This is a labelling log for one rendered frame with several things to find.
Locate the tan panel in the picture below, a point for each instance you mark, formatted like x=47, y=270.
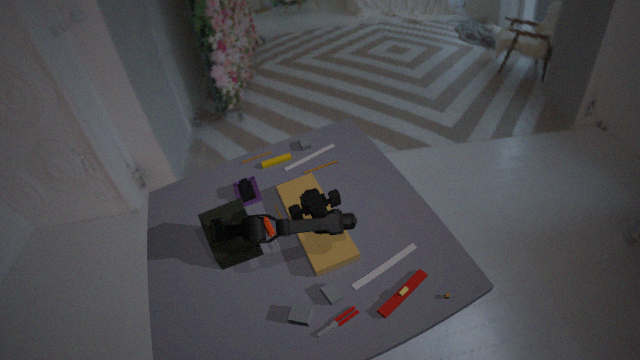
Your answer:
x=325, y=252

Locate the yellow rectangular block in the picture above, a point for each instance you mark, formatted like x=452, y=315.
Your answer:
x=276, y=160

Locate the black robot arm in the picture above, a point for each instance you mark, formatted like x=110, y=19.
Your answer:
x=252, y=229

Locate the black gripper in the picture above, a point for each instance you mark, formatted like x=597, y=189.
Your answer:
x=334, y=199

